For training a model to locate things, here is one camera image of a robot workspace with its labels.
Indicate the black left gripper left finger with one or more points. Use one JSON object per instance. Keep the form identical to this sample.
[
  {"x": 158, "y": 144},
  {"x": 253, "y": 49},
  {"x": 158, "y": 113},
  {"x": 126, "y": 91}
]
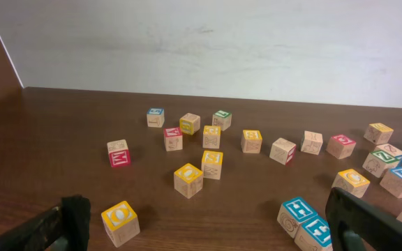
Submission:
[{"x": 68, "y": 220}]

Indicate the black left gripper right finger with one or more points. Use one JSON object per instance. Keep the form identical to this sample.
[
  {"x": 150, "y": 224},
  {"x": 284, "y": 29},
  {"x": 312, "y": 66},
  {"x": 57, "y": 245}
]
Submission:
[{"x": 353, "y": 222}]

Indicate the green R block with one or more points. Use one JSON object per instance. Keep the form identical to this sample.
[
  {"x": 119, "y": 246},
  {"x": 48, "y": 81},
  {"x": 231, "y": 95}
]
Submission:
[{"x": 311, "y": 142}]

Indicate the yellow S block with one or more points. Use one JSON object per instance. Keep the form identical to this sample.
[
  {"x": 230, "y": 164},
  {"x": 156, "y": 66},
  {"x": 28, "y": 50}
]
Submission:
[
  {"x": 212, "y": 164},
  {"x": 251, "y": 141}
]

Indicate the blue H block lower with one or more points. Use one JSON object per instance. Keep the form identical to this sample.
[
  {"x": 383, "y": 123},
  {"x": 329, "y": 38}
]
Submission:
[{"x": 314, "y": 235}]

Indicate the blue h block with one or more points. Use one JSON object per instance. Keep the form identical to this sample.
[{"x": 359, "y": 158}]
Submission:
[
  {"x": 314, "y": 235},
  {"x": 293, "y": 213}
]

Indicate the yellow C block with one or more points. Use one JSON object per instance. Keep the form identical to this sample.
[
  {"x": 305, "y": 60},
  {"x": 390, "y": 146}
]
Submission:
[{"x": 352, "y": 182}]

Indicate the yellow O block near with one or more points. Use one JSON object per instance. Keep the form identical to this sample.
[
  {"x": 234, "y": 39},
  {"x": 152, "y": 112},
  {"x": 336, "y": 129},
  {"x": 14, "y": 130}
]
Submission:
[{"x": 121, "y": 223}]

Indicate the yellow o block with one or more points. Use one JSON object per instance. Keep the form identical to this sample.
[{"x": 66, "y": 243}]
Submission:
[
  {"x": 121, "y": 223},
  {"x": 188, "y": 180}
]

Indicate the blue H block upper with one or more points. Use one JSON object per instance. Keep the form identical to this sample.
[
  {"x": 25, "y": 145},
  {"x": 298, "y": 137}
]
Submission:
[{"x": 293, "y": 213}]

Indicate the blue P block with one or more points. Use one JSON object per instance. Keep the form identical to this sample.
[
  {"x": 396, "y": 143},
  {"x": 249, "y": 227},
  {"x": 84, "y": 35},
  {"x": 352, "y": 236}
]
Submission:
[{"x": 392, "y": 181}]

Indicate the green Z block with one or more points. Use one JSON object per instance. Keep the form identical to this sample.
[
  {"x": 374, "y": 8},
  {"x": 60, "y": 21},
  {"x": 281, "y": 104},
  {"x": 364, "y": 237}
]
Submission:
[{"x": 378, "y": 162}]

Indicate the red O block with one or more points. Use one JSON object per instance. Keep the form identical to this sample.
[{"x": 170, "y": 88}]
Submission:
[{"x": 340, "y": 146}]

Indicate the red M block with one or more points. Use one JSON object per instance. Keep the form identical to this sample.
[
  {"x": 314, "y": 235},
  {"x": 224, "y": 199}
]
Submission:
[{"x": 119, "y": 153}]

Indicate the yellow W block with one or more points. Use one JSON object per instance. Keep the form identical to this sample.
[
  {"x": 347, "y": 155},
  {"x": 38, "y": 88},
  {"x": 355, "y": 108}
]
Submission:
[{"x": 378, "y": 133}]

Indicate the plain wooden red-side block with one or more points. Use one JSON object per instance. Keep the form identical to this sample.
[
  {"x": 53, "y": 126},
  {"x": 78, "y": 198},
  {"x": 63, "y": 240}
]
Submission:
[{"x": 282, "y": 151}]

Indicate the yellow O block far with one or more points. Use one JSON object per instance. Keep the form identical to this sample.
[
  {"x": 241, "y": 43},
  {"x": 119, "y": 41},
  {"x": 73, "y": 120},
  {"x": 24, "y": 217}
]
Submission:
[{"x": 188, "y": 180}]

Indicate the red Y block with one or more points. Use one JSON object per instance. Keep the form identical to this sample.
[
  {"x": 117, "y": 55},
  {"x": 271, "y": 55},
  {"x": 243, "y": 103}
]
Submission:
[{"x": 173, "y": 139}]

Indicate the blue 5 block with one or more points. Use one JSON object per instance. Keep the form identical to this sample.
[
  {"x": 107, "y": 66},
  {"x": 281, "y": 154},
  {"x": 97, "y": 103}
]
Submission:
[{"x": 155, "y": 117}]

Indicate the plain wooden yellow-side block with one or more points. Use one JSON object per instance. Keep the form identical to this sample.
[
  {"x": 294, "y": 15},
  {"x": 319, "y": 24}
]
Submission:
[{"x": 189, "y": 123}]

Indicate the yellow G block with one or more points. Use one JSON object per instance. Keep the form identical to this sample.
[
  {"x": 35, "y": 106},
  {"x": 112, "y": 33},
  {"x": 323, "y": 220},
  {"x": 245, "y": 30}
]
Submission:
[{"x": 211, "y": 137}]

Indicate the green L block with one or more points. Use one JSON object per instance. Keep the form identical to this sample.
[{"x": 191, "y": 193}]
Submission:
[{"x": 222, "y": 119}]

